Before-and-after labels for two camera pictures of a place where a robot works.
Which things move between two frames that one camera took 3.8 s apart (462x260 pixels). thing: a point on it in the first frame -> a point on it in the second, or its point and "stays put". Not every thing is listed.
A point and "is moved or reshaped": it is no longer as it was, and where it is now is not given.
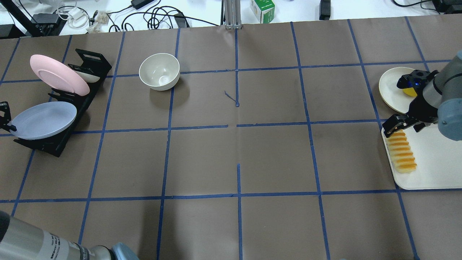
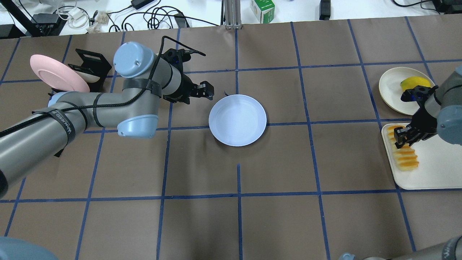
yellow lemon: (410, 91) -> (412, 82)
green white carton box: (264, 10) stays put
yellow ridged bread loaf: (401, 153) stays put
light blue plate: (41, 119) is moved or reshaped
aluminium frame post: (230, 14) stays put
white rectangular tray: (438, 159) stays put
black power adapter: (325, 9) stays put
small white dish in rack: (88, 78) stays put
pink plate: (59, 75) stays put
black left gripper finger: (5, 122) -> (188, 89)
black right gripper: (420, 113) -> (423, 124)
